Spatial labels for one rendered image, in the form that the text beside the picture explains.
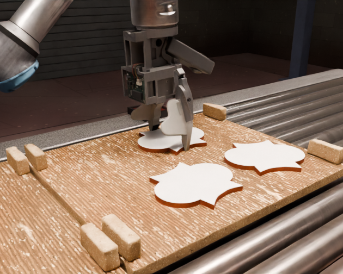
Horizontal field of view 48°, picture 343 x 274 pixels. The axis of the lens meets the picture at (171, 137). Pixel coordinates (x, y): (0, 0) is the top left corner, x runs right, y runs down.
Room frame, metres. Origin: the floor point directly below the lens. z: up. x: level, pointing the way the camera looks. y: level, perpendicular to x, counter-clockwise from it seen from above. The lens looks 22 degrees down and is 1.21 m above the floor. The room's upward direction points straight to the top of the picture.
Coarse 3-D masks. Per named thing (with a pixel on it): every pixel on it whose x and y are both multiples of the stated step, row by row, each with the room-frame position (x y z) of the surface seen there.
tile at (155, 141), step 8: (192, 128) 0.71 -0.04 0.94; (144, 136) 0.67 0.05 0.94; (152, 136) 0.67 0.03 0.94; (160, 136) 0.67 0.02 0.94; (168, 136) 0.67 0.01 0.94; (176, 136) 0.67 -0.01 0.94; (192, 136) 0.67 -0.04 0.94; (200, 136) 0.67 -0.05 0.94; (144, 144) 0.63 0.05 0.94; (152, 144) 0.63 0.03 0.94; (160, 144) 0.63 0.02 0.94; (168, 144) 0.63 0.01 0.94; (176, 144) 0.63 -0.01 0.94; (192, 144) 0.63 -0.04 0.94; (200, 144) 0.64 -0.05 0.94; (152, 152) 0.61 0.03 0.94; (160, 152) 0.61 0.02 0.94; (176, 152) 0.60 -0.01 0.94
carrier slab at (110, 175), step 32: (160, 128) 0.73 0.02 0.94; (224, 128) 0.73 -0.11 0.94; (64, 160) 0.58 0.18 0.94; (96, 160) 0.58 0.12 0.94; (128, 160) 0.58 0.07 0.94; (160, 160) 0.58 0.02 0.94; (192, 160) 0.58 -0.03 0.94; (224, 160) 0.58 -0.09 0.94; (320, 160) 0.58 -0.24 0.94; (64, 192) 0.47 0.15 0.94; (96, 192) 0.47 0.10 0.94; (128, 192) 0.47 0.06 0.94; (256, 192) 0.47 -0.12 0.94; (288, 192) 0.47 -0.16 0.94; (96, 224) 0.40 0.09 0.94; (128, 224) 0.40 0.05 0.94; (160, 224) 0.40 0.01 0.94; (192, 224) 0.40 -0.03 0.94; (224, 224) 0.40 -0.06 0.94; (160, 256) 0.34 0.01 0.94
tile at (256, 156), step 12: (240, 144) 0.63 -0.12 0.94; (252, 144) 0.63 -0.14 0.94; (264, 144) 0.63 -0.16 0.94; (228, 156) 0.58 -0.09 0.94; (240, 156) 0.58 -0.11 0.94; (252, 156) 0.58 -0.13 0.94; (264, 156) 0.58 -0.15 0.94; (276, 156) 0.58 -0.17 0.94; (288, 156) 0.58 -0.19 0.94; (300, 156) 0.58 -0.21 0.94; (240, 168) 0.55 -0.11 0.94; (252, 168) 0.54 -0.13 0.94; (264, 168) 0.53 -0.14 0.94; (276, 168) 0.54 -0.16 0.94; (288, 168) 0.54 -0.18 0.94; (300, 168) 0.54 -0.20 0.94
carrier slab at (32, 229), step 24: (0, 168) 0.55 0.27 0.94; (0, 192) 0.47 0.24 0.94; (24, 192) 0.47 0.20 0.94; (48, 192) 0.47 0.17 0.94; (0, 216) 0.41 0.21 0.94; (24, 216) 0.41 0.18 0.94; (48, 216) 0.41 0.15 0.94; (0, 240) 0.37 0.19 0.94; (24, 240) 0.37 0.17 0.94; (48, 240) 0.37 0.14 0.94; (72, 240) 0.37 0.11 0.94; (0, 264) 0.33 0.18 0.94; (24, 264) 0.33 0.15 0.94; (48, 264) 0.33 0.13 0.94; (72, 264) 0.33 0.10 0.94; (96, 264) 0.33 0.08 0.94
